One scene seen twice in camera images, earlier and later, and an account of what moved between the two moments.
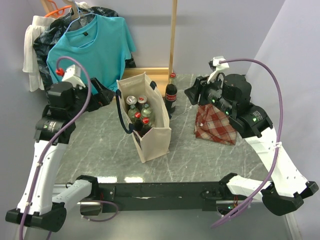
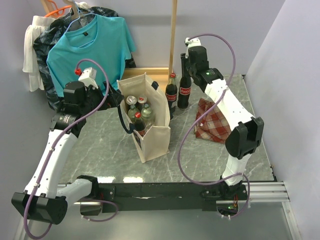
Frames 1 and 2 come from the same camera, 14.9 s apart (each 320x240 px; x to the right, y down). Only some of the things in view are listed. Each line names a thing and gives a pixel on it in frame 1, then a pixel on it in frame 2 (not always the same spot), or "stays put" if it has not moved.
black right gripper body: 211,93 to 187,70
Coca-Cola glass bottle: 171,91 stays put
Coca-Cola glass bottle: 146,126 to 184,92
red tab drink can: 142,99 stays put
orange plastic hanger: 59,11 stays put
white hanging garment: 30,63 stays put
